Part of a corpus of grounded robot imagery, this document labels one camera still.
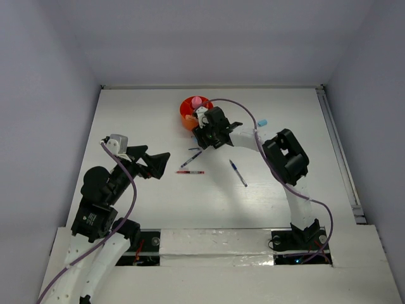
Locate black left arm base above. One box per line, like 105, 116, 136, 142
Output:
116, 230, 161, 267

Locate pink capped sticker bottle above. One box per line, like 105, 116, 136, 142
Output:
191, 96, 203, 109

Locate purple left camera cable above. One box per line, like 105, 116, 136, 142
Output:
37, 142, 137, 304

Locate light blue highlighter cap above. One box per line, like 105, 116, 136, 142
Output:
257, 120, 268, 127

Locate orange translucent highlighter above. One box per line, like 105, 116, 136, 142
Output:
185, 115, 198, 122

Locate purple gel pen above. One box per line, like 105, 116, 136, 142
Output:
180, 151, 202, 168

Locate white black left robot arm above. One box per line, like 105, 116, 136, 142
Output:
62, 137, 170, 303

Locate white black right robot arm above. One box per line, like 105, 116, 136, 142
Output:
192, 106, 320, 248

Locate blue ballpoint pen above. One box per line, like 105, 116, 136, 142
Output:
229, 160, 248, 187

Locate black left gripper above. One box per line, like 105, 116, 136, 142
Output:
108, 144, 170, 203

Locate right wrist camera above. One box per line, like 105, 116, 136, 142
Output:
193, 106, 208, 128

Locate orange round divided organizer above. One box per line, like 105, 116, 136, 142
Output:
179, 96, 208, 131

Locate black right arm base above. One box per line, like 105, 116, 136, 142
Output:
268, 219, 332, 265

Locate red gel pen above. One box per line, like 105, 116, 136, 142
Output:
175, 170, 205, 175

